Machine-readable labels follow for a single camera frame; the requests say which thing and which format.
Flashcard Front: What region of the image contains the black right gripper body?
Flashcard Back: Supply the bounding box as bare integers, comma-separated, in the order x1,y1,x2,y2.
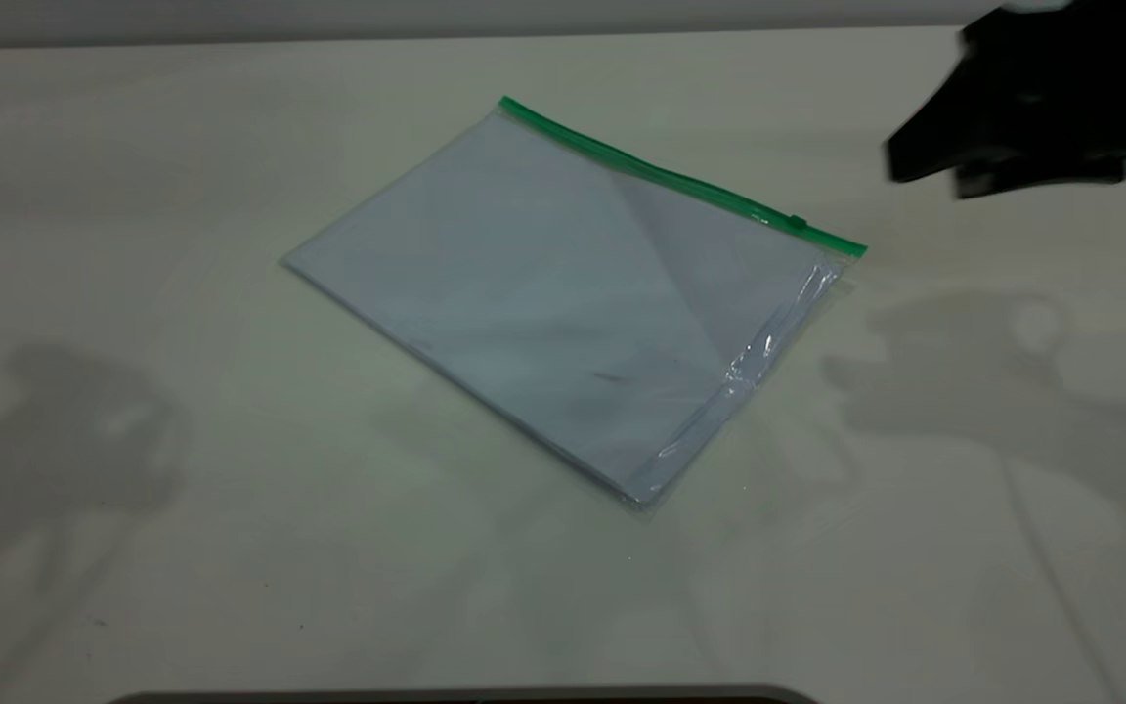
957,0,1126,159

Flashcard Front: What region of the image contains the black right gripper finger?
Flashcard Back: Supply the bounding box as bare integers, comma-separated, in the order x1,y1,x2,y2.
952,152,1126,202
882,72,1035,186

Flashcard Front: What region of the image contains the clear zip bag green zipper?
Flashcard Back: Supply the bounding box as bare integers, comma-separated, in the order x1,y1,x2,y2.
281,95,870,512

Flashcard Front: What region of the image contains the white paper stack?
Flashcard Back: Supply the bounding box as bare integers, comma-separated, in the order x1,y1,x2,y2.
283,111,826,504

